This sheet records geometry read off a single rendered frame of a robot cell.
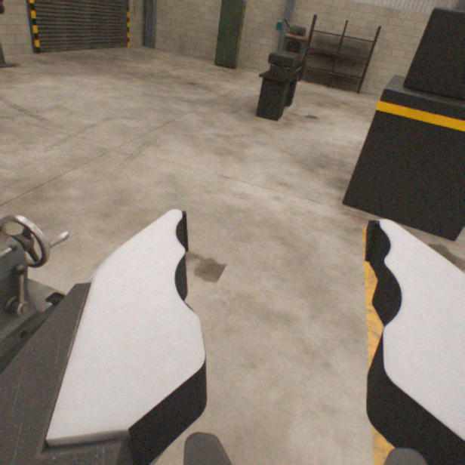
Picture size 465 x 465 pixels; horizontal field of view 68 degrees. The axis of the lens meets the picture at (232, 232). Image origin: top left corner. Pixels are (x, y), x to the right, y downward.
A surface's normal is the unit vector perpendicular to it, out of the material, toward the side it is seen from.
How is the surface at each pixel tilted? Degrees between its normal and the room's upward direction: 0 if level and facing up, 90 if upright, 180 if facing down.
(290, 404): 0
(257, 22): 90
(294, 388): 0
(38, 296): 0
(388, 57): 90
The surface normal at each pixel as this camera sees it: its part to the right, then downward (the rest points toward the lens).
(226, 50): -0.29, 0.48
